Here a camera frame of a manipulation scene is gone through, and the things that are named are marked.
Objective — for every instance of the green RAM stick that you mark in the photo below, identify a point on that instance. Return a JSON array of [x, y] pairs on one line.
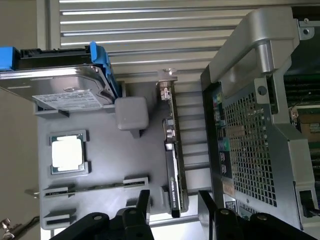
[[100, 188]]

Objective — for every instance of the metal table clamp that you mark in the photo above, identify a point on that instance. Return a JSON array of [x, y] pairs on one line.
[[10, 226]]

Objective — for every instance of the blue disk caddy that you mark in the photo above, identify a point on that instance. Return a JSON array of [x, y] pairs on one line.
[[100, 55]]

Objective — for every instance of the silver green CPU chip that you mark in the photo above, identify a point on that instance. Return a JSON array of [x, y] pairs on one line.
[[66, 155]]

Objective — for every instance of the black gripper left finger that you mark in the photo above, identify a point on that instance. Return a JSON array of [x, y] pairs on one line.
[[143, 212]]

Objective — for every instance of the open grey PC case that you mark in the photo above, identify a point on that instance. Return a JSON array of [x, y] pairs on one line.
[[262, 155]]

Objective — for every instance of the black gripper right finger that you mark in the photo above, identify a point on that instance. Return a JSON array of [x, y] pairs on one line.
[[208, 212]]

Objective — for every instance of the grey plastic parts rack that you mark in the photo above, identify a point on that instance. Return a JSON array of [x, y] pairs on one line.
[[105, 160]]

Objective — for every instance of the silver hard disk drive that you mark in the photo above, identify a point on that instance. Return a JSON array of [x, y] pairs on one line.
[[62, 85]]

